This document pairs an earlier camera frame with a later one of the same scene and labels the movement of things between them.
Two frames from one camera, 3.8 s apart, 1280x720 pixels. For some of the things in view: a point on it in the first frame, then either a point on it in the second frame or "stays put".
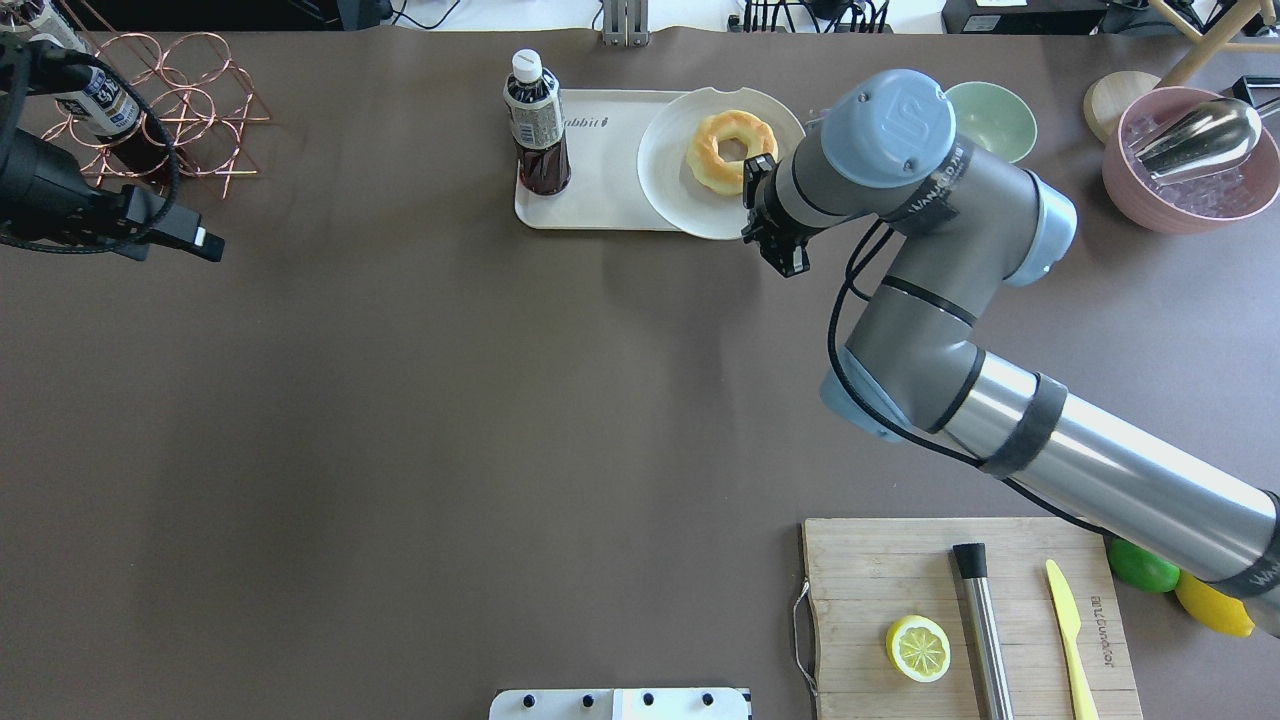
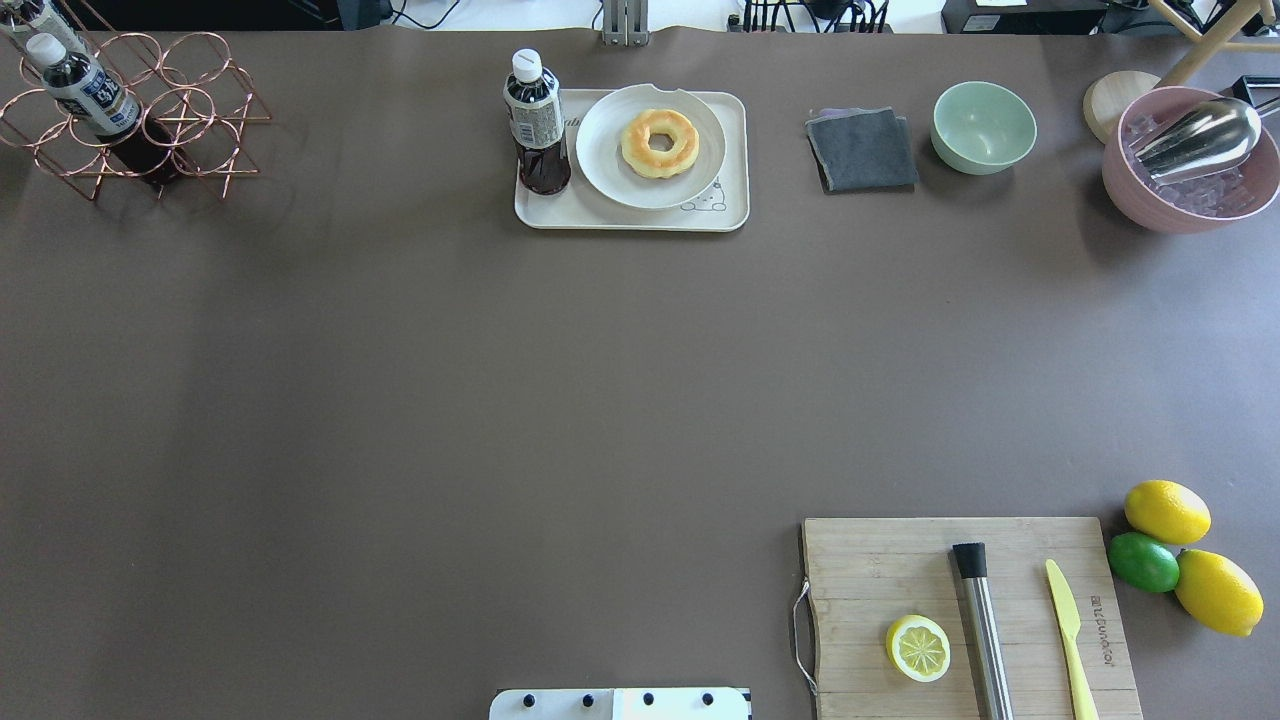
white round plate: (665, 171) → (600, 154)
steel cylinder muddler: (971, 560) stays put
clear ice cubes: (1221, 193) stays put
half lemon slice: (918, 647) stays put
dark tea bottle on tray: (533, 98) stays put
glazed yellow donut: (709, 167) → (659, 144)
